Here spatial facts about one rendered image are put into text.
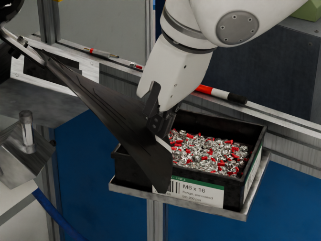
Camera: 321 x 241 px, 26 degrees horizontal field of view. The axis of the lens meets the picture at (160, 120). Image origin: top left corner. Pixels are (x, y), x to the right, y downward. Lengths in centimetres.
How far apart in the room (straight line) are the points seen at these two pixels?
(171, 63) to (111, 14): 153
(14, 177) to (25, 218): 132
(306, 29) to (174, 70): 60
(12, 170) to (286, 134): 48
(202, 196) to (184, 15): 37
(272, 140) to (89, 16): 116
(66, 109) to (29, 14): 100
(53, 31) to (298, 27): 50
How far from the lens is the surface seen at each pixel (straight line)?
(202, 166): 113
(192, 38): 83
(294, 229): 136
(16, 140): 103
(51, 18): 147
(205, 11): 74
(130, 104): 102
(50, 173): 170
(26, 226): 234
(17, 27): 204
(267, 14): 74
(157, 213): 124
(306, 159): 124
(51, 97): 105
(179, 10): 82
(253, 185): 116
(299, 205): 132
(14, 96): 106
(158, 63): 86
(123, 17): 243
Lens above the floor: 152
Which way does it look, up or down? 33 degrees down
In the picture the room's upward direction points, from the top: straight up
